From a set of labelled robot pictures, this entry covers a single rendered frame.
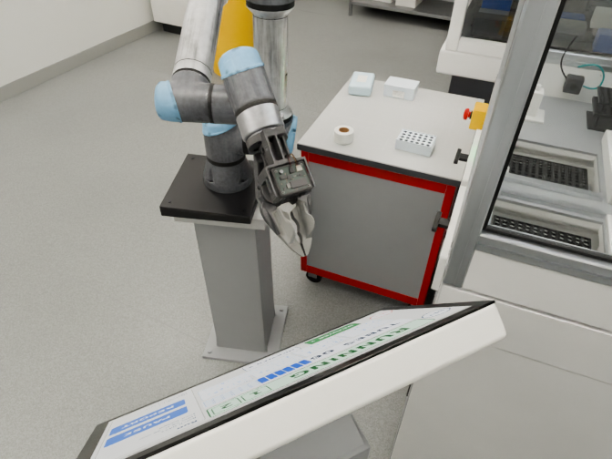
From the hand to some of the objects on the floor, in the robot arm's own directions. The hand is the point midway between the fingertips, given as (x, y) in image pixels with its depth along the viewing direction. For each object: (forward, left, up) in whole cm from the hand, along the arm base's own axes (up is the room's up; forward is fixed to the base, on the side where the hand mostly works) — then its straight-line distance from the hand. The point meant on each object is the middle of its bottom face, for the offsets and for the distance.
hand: (300, 249), depth 81 cm
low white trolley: (+46, +100, -113) cm, 157 cm away
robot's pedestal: (-17, +59, -113) cm, 128 cm away
